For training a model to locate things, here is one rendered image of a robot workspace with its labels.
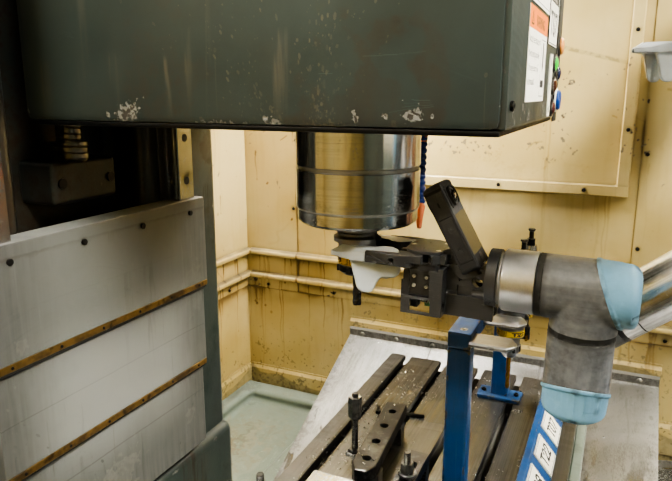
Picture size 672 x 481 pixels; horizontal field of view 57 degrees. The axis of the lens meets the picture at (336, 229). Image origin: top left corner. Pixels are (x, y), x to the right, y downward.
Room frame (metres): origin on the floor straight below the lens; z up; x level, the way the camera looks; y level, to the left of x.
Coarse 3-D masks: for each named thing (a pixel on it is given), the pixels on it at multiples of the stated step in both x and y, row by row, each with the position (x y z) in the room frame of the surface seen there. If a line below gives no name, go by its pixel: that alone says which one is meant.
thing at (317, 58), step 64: (64, 0) 0.84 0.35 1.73; (128, 0) 0.80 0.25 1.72; (192, 0) 0.76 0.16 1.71; (256, 0) 0.72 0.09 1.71; (320, 0) 0.69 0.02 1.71; (384, 0) 0.66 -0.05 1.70; (448, 0) 0.63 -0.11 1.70; (512, 0) 0.61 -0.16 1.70; (64, 64) 0.84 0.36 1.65; (128, 64) 0.80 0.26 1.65; (192, 64) 0.76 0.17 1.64; (256, 64) 0.72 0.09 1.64; (320, 64) 0.69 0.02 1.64; (384, 64) 0.66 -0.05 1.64; (448, 64) 0.63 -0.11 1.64; (512, 64) 0.62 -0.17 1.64; (192, 128) 0.77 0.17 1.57; (256, 128) 0.73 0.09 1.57; (320, 128) 0.69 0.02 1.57; (384, 128) 0.66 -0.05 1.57; (448, 128) 0.63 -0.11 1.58; (512, 128) 0.68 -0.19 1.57
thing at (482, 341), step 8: (480, 336) 0.98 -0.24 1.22; (488, 336) 0.98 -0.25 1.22; (496, 336) 0.98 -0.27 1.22; (472, 344) 0.95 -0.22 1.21; (480, 344) 0.94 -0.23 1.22; (488, 344) 0.94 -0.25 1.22; (496, 344) 0.94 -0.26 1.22; (504, 344) 0.94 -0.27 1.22; (512, 344) 0.94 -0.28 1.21; (504, 352) 0.93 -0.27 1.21
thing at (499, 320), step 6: (498, 318) 1.06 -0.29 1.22; (504, 318) 1.06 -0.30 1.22; (510, 318) 1.06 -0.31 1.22; (516, 318) 1.06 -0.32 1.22; (522, 318) 1.06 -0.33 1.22; (486, 324) 1.04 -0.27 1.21; (492, 324) 1.04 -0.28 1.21; (498, 324) 1.04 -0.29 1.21; (504, 324) 1.03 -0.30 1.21; (510, 324) 1.03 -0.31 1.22; (516, 324) 1.03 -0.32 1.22; (522, 324) 1.03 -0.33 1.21
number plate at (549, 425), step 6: (546, 414) 1.19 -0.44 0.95; (546, 420) 1.18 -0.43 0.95; (552, 420) 1.20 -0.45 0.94; (546, 426) 1.16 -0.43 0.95; (552, 426) 1.18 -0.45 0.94; (558, 426) 1.20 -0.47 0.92; (546, 432) 1.14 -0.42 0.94; (552, 432) 1.16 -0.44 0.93; (558, 432) 1.18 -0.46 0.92; (552, 438) 1.14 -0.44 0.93; (558, 438) 1.16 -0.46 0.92
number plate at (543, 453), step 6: (540, 438) 1.10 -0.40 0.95; (540, 444) 1.09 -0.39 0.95; (546, 444) 1.10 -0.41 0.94; (534, 450) 1.06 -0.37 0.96; (540, 450) 1.07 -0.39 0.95; (546, 450) 1.09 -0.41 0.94; (540, 456) 1.05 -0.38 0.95; (546, 456) 1.07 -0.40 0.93; (552, 456) 1.09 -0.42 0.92; (540, 462) 1.04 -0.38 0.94; (546, 462) 1.05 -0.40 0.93; (552, 462) 1.07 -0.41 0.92; (546, 468) 1.04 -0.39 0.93; (552, 468) 1.05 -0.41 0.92
